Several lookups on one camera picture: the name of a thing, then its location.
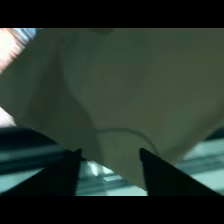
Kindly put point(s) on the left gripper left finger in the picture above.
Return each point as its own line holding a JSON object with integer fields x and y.
{"x": 56, "y": 180}

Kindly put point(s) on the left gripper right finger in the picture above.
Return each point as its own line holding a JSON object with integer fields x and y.
{"x": 163, "y": 178}

